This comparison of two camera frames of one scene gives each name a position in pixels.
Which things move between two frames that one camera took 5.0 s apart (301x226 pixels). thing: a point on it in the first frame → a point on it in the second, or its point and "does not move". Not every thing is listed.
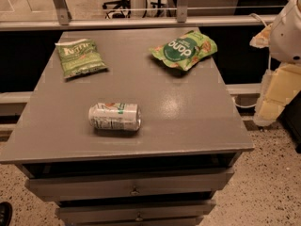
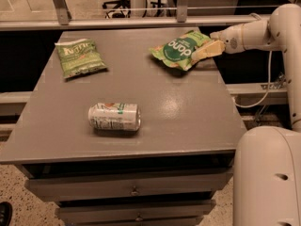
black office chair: [122, 5] does not move
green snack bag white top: [79, 56] does not move
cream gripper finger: [262, 39] → [233, 39]
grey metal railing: [62, 19] does not move
